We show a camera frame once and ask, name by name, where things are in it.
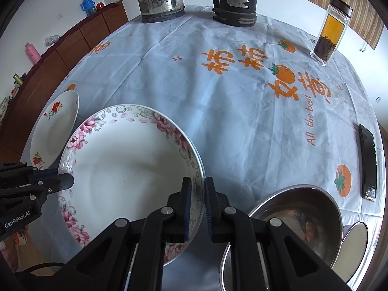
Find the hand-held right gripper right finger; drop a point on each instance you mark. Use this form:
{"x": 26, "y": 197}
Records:
{"x": 208, "y": 209}

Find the blue thermos flask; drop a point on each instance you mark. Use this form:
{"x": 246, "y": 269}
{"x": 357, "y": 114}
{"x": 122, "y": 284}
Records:
{"x": 88, "y": 6}

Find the black smartphone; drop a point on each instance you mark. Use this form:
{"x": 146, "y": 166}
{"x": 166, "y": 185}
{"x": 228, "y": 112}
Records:
{"x": 368, "y": 163}

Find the red apple ornament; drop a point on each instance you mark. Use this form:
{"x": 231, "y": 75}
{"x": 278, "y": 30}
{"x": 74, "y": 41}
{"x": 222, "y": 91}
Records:
{"x": 100, "y": 5}

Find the brown wooden sideboard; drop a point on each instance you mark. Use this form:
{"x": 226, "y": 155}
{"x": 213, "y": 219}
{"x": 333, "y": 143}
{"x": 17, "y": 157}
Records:
{"x": 45, "y": 75}

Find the white floral bowl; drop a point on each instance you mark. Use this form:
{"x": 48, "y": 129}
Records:
{"x": 57, "y": 127}

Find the white orange printed tablecloth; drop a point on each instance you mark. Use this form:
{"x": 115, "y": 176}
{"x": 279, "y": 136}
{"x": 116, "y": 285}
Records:
{"x": 212, "y": 112}

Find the white enamel bowl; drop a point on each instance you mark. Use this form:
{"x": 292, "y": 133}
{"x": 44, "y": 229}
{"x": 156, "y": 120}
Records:
{"x": 356, "y": 248}

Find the red white packet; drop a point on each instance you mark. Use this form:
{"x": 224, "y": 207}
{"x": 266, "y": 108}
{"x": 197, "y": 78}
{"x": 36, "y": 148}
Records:
{"x": 21, "y": 238}

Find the stainless steel basin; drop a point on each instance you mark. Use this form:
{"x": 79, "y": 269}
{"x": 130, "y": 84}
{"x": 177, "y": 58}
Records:
{"x": 225, "y": 266}

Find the stainless steel bowl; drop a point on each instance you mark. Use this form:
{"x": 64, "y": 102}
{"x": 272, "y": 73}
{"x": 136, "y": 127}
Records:
{"x": 303, "y": 215}

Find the large pink floral plate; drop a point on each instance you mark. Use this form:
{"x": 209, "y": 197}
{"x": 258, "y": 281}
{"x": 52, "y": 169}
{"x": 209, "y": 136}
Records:
{"x": 121, "y": 163}

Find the glass tea bottle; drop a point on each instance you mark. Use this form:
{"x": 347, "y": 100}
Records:
{"x": 329, "y": 33}

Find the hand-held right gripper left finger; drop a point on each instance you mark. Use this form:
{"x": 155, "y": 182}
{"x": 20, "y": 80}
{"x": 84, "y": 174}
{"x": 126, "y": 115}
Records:
{"x": 187, "y": 209}

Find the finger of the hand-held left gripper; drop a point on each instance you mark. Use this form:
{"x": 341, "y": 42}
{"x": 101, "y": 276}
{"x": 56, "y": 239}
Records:
{"x": 60, "y": 183}
{"x": 45, "y": 173}

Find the pink thermos flask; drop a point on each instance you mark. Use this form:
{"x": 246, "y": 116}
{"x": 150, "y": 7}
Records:
{"x": 32, "y": 54}

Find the crumpled plastic bag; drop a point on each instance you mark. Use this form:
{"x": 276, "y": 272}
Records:
{"x": 52, "y": 40}

